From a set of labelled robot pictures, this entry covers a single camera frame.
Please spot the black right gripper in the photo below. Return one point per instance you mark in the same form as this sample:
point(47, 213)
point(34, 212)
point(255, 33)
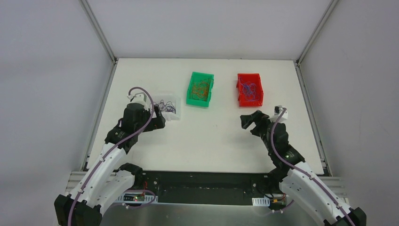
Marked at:
point(260, 124)

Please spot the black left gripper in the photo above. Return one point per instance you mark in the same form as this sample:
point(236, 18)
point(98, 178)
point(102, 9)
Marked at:
point(157, 121)

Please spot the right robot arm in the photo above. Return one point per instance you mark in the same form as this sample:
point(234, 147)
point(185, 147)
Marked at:
point(294, 176)

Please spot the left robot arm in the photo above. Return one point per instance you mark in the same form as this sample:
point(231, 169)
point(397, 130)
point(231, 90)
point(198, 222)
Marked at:
point(87, 202)

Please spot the clear plastic bin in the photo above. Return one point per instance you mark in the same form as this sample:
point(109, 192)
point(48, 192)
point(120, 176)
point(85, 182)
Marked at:
point(169, 104)

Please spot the red plastic bin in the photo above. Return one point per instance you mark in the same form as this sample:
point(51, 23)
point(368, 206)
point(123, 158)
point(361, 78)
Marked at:
point(250, 90)

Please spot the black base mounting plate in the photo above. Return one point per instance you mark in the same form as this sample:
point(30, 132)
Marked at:
point(209, 187)

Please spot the green plastic bin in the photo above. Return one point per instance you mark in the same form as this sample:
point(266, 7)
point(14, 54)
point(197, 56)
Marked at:
point(200, 89)

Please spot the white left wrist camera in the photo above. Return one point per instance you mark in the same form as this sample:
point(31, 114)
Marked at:
point(140, 98)

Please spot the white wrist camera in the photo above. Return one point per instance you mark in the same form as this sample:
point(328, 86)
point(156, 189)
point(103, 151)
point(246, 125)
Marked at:
point(140, 98)
point(280, 114)

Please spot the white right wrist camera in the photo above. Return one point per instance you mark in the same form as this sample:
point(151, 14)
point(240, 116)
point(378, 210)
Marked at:
point(280, 114)

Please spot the right white cable duct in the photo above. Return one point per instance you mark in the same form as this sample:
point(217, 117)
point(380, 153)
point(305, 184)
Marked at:
point(263, 202)

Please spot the white cable duct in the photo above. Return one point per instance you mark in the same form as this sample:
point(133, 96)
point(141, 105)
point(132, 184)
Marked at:
point(131, 198)
point(263, 202)

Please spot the left white cable duct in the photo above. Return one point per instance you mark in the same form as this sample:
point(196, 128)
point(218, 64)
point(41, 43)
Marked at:
point(131, 198)

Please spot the left aluminium frame post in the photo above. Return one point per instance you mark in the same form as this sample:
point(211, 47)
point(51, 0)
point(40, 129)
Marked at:
point(98, 30)

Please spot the aluminium frame post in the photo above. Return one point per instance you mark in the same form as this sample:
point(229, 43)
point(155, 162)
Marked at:
point(316, 32)
point(98, 30)

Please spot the right aluminium frame post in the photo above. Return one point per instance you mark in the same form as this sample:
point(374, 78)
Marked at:
point(316, 32)

